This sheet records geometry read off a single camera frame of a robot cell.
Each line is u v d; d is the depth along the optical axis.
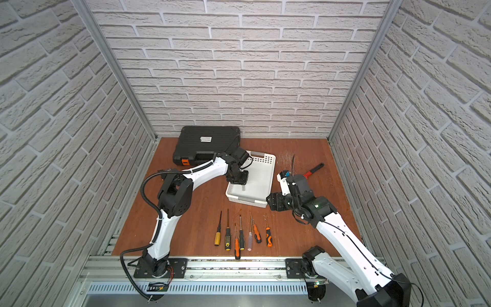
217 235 0.81
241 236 0.81
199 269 0.76
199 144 1.09
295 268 0.74
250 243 0.79
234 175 0.83
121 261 0.68
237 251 0.77
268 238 0.80
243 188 0.96
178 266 0.74
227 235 0.81
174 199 0.56
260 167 1.03
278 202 0.66
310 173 1.01
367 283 0.39
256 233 0.81
